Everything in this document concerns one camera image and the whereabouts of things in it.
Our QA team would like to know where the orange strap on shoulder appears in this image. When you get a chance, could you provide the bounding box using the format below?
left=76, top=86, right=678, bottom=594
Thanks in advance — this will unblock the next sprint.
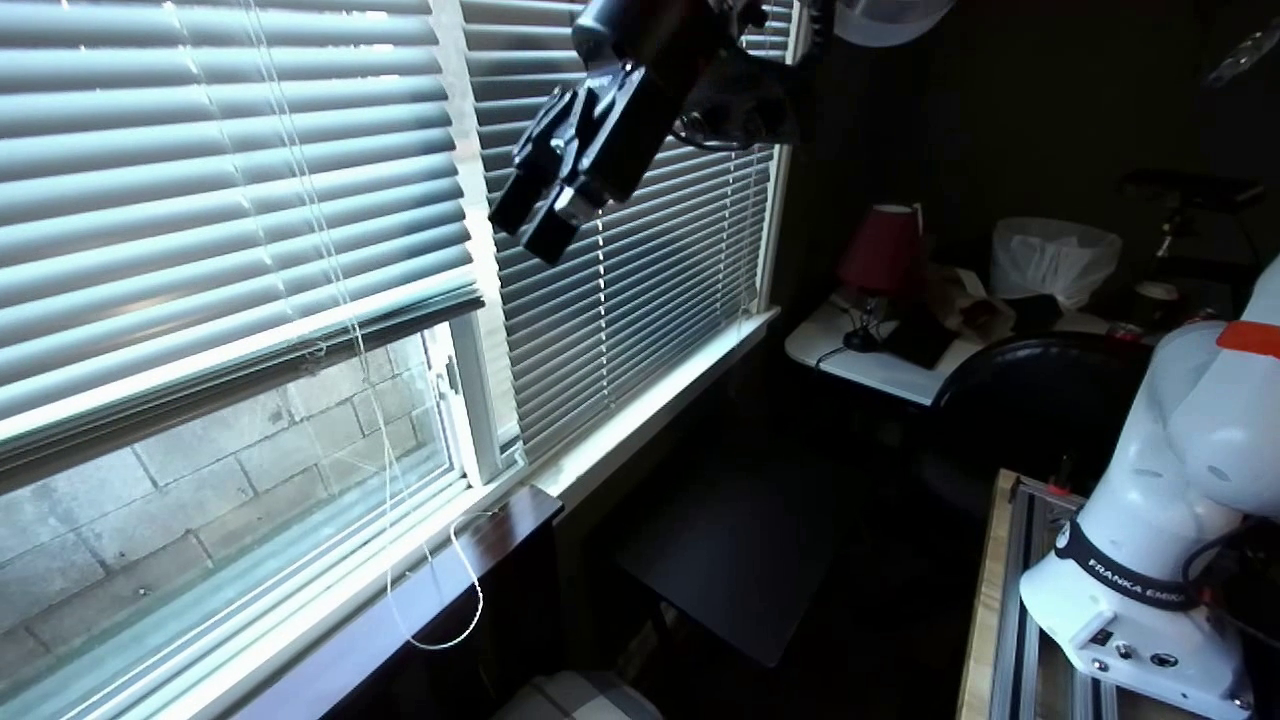
left=1211, top=314, right=1280, bottom=365

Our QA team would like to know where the white window frame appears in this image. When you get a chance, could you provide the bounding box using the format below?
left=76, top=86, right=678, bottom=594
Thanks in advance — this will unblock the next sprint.
left=419, top=0, right=537, bottom=491

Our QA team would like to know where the wide white window blind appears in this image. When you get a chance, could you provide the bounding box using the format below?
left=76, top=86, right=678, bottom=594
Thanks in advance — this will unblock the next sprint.
left=456, top=0, right=809, bottom=473

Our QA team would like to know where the red lamp shade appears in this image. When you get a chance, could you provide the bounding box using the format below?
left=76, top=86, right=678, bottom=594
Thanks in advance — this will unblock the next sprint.
left=832, top=198, right=932, bottom=298

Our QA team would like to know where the white window sill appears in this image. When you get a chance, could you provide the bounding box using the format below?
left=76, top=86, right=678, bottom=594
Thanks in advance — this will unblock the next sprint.
left=530, top=305, right=783, bottom=508

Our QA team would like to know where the narrow white window blind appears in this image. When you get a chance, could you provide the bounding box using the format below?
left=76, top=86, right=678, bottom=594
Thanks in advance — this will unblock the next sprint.
left=0, top=0, right=488, bottom=499

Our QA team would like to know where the black office chair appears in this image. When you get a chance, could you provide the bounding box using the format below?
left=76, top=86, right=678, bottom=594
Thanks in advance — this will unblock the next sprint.
left=915, top=327, right=1153, bottom=528

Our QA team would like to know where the white desk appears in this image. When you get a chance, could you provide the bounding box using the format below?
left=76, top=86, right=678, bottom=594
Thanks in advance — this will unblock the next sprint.
left=781, top=292, right=1112, bottom=411

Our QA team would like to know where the aluminium robot mounting table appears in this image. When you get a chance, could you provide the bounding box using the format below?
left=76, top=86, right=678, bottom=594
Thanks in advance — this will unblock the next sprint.
left=957, top=465, right=1204, bottom=720

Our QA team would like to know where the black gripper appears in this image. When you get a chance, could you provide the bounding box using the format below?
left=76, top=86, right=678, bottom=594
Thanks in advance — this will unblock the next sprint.
left=488, top=0, right=731, bottom=267

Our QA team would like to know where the black side table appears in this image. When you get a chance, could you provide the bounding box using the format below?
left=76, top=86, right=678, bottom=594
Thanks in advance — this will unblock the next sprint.
left=614, top=449, right=862, bottom=670

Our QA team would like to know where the small black desk device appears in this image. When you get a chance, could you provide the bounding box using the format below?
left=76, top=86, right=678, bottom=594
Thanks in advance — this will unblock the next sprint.
left=844, top=306, right=959, bottom=372

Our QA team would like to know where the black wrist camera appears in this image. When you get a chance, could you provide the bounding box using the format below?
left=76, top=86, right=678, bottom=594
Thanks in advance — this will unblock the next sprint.
left=670, top=51, right=809, bottom=151

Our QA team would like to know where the white plastic bin bag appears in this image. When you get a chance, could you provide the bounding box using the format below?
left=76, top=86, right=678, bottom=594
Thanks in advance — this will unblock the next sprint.
left=986, top=210, right=1128, bottom=314

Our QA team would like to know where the blue plaid blanket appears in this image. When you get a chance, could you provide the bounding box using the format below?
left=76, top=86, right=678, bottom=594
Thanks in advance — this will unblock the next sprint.
left=494, top=665, right=670, bottom=720

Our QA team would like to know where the white blind string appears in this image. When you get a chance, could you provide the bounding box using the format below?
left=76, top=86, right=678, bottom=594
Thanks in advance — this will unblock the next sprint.
left=238, top=0, right=494, bottom=656
left=157, top=0, right=494, bottom=656

